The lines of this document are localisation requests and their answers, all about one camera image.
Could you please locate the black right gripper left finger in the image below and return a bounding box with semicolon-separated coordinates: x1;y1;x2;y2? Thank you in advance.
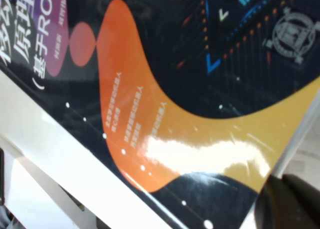
253;174;309;229

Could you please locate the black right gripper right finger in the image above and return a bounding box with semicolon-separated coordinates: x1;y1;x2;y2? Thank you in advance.
282;173;320;229

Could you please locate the navy robot book orange swoosh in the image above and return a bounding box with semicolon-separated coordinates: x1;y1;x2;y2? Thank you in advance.
0;0;320;229

